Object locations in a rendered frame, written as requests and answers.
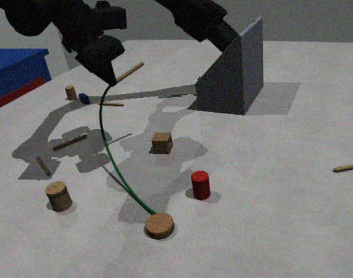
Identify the small blue block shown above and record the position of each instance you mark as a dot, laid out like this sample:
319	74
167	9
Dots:
84	98

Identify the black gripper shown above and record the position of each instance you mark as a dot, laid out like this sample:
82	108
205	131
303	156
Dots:
95	54

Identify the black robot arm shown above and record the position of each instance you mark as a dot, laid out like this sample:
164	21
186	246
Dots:
201	19

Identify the dark green string with wooden stick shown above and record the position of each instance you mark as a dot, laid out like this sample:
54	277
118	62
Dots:
104	138

